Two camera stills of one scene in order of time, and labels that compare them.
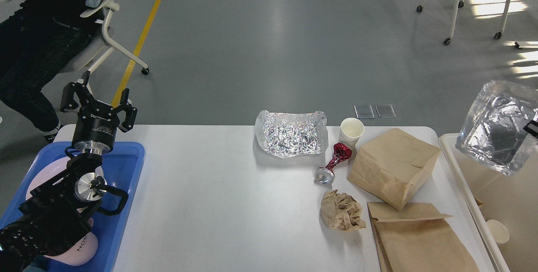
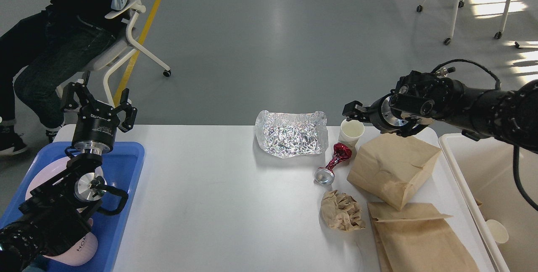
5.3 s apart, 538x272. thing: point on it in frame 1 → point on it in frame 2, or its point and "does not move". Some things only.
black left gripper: (95, 129) does not move
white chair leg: (114, 47) → (138, 9)
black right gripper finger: (532, 128) → (381, 115)
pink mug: (81, 253) does not move
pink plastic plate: (50, 171) does not move
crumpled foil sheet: (284, 135) does not move
